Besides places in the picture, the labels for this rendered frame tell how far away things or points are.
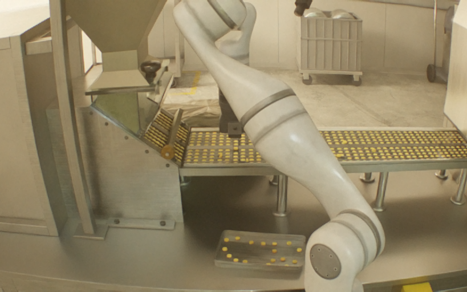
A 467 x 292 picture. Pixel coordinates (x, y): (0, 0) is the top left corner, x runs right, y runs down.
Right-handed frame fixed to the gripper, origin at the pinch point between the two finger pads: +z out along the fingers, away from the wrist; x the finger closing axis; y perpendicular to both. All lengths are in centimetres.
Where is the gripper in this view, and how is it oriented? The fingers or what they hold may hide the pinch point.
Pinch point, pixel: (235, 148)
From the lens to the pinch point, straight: 122.8
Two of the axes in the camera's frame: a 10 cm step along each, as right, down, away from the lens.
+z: 0.1, 8.9, 4.5
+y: 0.0, 4.5, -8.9
